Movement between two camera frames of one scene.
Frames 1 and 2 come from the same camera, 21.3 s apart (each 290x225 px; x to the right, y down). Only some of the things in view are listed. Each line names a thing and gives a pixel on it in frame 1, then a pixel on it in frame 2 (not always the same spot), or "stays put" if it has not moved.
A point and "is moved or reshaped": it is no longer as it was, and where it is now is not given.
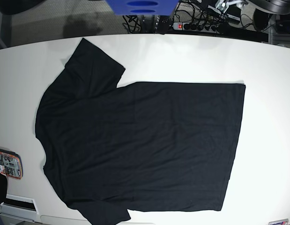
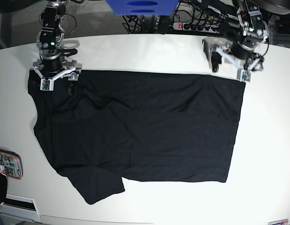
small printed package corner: (285, 221) stays put
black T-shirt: (154, 146) is moved or reshaped
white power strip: (196, 27) stays put
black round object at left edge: (1, 188) stays put
